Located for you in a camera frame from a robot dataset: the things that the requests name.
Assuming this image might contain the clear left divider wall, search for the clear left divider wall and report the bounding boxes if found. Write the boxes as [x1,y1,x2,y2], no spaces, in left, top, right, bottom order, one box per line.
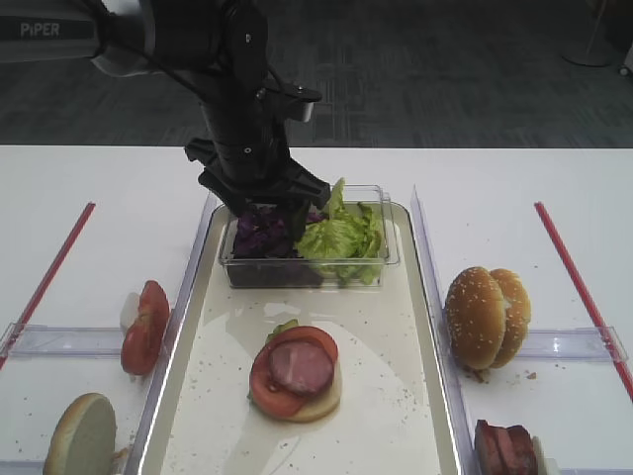
[123,192,217,475]

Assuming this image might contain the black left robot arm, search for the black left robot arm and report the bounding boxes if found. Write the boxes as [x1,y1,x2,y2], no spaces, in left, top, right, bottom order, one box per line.
[1,1,330,238]

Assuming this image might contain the red rail strip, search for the red rail strip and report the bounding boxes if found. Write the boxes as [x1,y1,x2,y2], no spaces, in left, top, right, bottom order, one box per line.
[0,202,96,368]
[534,202,632,399]

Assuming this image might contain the sesame bun top inner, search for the sesame bun top inner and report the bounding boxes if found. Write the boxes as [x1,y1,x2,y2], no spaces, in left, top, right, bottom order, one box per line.
[491,268,531,368]

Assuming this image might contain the white metal tray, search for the white metal tray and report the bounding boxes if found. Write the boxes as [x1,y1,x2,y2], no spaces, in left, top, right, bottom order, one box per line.
[126,205,459,474]

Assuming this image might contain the clear left pusher track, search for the clear left pusher track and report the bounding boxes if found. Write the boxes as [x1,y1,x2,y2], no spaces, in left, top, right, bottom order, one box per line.
[1,324,124,358]

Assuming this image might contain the standing bun bottom half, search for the standing bun bottom half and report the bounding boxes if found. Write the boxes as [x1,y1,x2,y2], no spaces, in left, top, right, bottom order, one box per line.
[43,393,117,475]

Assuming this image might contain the clear plastic salad container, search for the clear plastic salad container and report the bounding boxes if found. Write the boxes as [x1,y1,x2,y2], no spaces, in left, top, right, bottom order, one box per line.
[218,179,400,288]

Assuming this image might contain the clear pusher track near buns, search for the clear pusher track near buns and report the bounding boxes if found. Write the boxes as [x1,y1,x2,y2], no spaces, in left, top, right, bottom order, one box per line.
[515,327,628,363]

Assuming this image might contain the grey stand base background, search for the grey stand base background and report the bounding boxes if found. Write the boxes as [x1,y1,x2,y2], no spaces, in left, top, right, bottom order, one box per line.
[559,1,613,68]

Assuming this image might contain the sesame bun top outer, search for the sesame bun top outer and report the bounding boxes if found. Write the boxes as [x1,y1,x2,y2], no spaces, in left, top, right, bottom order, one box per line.
[445,266,505,370]

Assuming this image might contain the left red rail strip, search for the left red rail strip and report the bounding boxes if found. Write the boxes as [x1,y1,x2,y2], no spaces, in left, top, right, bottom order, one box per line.
[0,202,96,368]

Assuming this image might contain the sliced ham sausage stack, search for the sliced ham sausage stack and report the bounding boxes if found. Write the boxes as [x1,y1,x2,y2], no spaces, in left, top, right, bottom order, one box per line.
[474,420,538,475]

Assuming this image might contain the right red rail strip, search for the right red rail strip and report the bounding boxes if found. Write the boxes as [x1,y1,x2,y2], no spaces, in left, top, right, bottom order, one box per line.
[534,202,632,399]

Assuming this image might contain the white pusher behind tomato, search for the white pusher behind tomato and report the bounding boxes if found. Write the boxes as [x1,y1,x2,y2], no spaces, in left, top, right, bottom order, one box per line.
[120,292,139,332]

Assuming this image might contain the ham slice on burger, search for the ham slice on burger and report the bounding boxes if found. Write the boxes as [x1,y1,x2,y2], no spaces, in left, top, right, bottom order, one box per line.
[269,341,334,396]

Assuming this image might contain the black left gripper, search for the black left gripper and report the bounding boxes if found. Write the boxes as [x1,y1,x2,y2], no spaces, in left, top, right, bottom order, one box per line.
[185,73,330,242]

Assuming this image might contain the shredded purple cabbage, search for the shredded purple cabbage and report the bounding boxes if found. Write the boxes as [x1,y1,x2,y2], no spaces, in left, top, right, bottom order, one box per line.
[226,206,323,288]

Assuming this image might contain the bun bottom on tray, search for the bun bottom on tray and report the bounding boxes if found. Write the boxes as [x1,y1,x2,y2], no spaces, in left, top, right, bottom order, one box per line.
[249,345,343,423]

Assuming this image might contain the tomato slice on burger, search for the tomato slice on burger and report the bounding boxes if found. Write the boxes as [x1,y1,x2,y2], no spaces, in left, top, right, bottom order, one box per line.
[249,320,342,423]

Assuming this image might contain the green lettuce leaves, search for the green lettuce leaves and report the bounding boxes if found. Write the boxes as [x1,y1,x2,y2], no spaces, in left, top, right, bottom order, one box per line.
[295,178,383,286]

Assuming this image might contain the sesame bun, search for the sesame bun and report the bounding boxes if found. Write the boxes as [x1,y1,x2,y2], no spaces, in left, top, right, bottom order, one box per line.
[445,266,505,370]
[491,268,531,368]

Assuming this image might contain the white pusher behind meat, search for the white pusher behind meat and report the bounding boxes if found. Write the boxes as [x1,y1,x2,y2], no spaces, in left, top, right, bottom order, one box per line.
[531,436,562,475]

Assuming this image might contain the standing tomato slices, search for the standing tomato slices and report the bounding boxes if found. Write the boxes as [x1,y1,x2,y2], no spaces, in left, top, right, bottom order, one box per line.
[121,280,170,376]

